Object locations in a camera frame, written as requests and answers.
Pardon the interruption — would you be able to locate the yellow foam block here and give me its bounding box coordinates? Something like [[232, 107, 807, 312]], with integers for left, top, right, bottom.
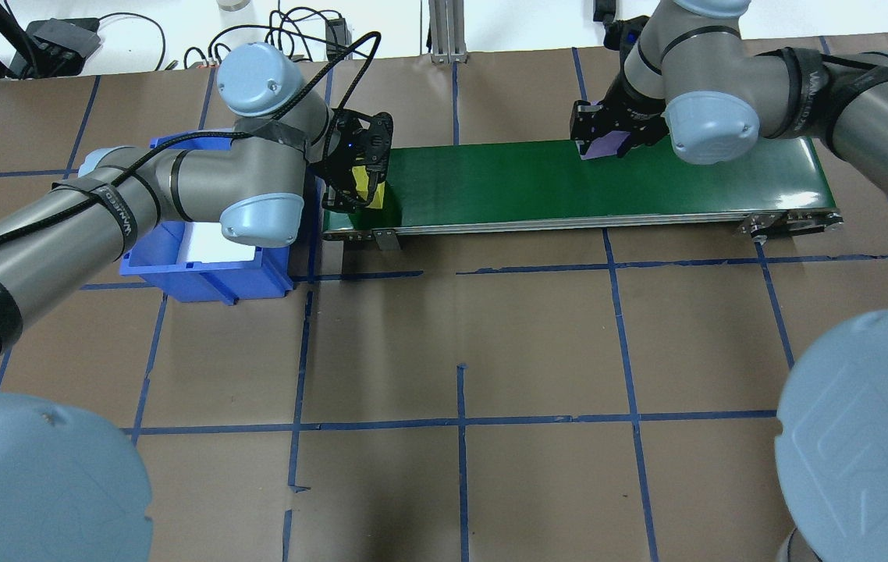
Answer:
[[350, 164, 384, 210]]

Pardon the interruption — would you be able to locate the purple foam block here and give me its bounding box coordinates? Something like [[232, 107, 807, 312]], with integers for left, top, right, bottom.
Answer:
[[581, 129, 634, 161]]

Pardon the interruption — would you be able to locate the green belt conveyor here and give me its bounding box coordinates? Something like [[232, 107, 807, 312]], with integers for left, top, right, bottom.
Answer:
[[321, 137, 844, 251]]

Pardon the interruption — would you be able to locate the black power adapter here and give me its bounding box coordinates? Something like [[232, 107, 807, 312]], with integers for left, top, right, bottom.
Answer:
[[325, 17, 350, 59]]

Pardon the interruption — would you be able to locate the blue plastic storage bin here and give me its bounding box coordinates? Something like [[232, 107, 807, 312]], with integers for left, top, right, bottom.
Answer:
[[118, 131, 312, 305]]

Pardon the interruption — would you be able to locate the black hub box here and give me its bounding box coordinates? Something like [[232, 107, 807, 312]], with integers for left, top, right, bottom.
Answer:
[[27, 17, 101, 59]]

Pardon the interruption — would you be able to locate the black stand leg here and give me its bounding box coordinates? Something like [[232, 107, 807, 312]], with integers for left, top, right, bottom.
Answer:
[[0, 0, 41, 79]]

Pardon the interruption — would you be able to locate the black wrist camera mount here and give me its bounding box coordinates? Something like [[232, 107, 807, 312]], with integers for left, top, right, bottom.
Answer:
[[602, 16, 648, 59], [327, 109, 396, 188]]

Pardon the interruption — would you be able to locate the aluminium extrusion post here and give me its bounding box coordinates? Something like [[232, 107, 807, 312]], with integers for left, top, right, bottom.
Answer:
[[428, 0, 467, 63]]

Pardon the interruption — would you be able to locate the looped black cable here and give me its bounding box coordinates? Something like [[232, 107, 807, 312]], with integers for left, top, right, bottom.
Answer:
[[257, 6, 375, 62]]

